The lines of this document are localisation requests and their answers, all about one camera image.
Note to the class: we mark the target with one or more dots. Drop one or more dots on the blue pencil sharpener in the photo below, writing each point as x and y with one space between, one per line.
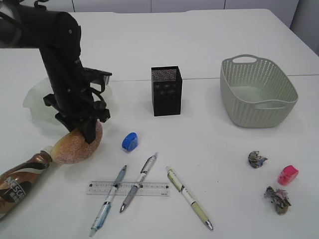
130 142

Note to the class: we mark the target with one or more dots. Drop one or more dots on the beige green pen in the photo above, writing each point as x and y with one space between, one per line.
179 185

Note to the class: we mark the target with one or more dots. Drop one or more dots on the grey blue paper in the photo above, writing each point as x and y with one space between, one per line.
255 159

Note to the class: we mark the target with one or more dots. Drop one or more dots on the grey white pen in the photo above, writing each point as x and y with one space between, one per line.
143 173

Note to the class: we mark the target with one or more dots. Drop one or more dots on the pink pencil sharpener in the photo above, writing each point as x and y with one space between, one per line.
287 175

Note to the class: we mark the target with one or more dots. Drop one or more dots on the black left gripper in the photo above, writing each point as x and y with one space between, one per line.
78 99

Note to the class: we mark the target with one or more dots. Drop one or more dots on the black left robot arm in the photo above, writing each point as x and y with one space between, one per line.
56 34

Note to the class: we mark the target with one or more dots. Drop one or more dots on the pink white paper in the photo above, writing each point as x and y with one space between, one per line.
279 198

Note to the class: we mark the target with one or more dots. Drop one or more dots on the light blue pen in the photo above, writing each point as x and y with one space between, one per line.
101 216

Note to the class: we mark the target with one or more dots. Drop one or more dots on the sugared bread roll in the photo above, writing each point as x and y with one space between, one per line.
72 148

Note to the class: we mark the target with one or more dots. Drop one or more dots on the clear plastic ruler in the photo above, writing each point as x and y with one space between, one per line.
145 189

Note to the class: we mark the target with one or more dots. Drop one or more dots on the black mesh pen holder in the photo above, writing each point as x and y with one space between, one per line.
166 90

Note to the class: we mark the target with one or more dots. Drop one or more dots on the green woven plastic basket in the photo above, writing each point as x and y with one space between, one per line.
256 94

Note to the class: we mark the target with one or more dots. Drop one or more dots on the brown coffee bottle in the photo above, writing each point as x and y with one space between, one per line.
16 183

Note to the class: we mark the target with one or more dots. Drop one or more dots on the pale green glass plate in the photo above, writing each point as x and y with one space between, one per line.
34 101

